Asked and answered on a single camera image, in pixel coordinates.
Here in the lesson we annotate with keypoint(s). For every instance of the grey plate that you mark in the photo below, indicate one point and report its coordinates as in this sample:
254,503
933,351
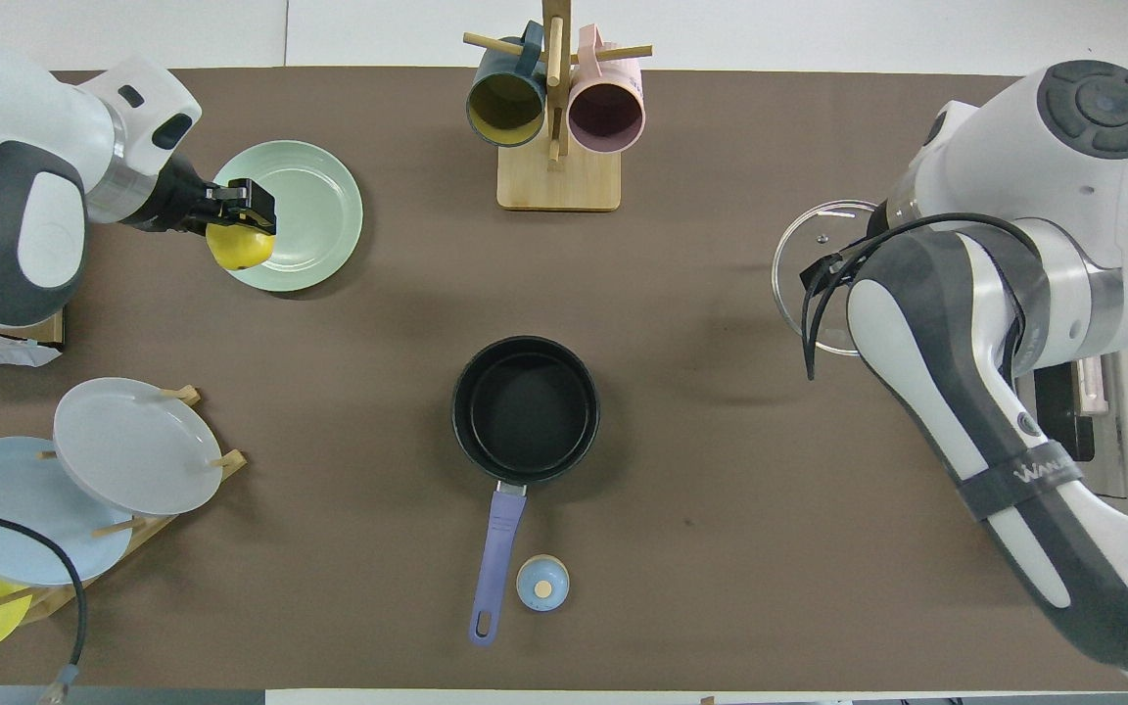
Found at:
133,446

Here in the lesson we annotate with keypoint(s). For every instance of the wooden plate rack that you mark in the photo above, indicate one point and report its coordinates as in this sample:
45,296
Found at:
148,534

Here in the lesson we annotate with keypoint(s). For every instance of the light green plate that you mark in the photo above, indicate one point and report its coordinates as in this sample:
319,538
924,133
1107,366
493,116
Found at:
319,215

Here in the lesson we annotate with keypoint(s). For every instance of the dark teal mug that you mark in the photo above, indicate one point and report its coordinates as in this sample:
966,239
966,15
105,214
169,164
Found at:
505,108

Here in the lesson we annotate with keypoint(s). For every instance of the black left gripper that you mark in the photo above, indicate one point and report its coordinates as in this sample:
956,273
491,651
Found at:
167,196

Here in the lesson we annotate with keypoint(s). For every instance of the cream toaster oven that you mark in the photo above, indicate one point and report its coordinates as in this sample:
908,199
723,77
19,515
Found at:
1073,411

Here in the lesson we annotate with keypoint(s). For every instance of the glass lid with blue knob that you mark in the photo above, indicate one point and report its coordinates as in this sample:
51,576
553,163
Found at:
809,313

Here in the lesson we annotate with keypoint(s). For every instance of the pink mug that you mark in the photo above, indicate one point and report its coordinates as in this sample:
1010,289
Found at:
606,113

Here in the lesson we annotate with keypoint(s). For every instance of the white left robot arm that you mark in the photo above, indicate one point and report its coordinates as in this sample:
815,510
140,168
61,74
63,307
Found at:
16,127

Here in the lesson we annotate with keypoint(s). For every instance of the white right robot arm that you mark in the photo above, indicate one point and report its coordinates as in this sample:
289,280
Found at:
1014,323

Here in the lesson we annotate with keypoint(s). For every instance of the wooden mug rack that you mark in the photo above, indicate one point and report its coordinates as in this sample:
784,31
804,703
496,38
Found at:
559,181

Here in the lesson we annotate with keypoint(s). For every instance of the brown table mat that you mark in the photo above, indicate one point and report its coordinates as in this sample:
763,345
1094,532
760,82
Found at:
721,490

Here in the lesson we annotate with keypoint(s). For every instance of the light blue plate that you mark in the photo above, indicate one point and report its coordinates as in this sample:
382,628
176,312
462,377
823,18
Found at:
16,519

